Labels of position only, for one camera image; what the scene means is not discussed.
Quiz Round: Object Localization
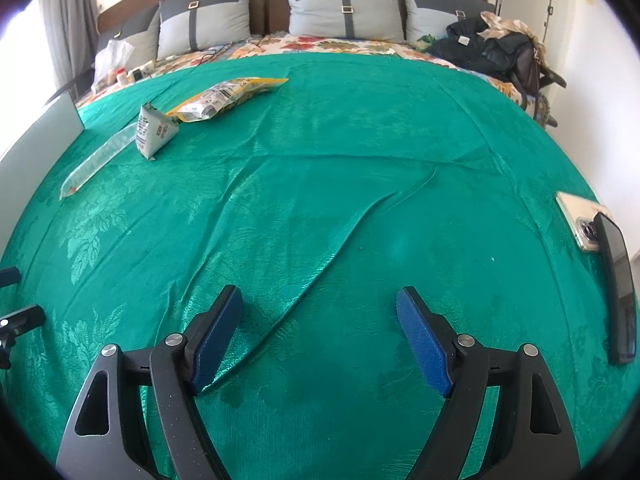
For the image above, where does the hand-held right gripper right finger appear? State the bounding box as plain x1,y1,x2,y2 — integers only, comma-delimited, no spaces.
395,286,583,480

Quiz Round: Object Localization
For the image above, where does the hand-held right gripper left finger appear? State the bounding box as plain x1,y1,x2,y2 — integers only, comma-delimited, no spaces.
55,285,244,480

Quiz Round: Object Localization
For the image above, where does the white box wall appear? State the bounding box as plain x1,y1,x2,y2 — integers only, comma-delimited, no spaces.
0,91,85,256

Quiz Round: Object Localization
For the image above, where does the long snack bar packet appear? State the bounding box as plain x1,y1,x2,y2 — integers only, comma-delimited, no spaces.
60,126,138,202

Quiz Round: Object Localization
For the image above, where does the small white yellow packet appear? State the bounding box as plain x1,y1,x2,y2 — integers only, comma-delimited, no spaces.
134,103,180,162

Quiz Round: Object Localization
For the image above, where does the yellow snack packet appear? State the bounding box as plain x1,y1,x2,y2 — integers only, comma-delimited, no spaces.
165,77,290,124

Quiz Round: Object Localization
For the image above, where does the green blanket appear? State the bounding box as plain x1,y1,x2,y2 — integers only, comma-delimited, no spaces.
0,52,640,480

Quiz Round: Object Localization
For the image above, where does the gold phone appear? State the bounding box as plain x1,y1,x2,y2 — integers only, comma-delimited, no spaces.
556,191,614,253

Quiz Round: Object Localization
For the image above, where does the black rectangular device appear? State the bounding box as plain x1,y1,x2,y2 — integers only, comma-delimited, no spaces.
592,212,637,366

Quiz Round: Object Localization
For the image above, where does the black chair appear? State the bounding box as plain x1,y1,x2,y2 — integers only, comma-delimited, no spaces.
46,69,96,106

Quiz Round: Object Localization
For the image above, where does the white plastic bag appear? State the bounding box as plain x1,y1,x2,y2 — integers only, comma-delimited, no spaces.
92,40,136,93

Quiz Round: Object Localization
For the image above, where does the white power strip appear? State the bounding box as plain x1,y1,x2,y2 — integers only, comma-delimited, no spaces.
127,59,162,81

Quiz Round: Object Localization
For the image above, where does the grey curtain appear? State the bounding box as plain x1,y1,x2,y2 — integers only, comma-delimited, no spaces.
37,0,102,96

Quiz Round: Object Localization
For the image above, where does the grey pillow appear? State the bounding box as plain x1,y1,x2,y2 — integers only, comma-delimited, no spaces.
281,0,404,41
400,0,489,44
97,7,162,63
157,0,257,59

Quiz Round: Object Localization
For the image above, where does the brown handbag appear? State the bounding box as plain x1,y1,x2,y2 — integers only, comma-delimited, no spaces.
509,40,567,111

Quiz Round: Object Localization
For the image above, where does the black bag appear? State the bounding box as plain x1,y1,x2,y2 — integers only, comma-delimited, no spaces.
427,17,531,86

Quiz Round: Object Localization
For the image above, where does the beige scarf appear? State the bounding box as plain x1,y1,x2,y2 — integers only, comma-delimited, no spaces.
479,10,540,42

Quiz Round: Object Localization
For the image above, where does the black cable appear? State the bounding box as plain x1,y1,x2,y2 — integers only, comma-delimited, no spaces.
190,39,267,67

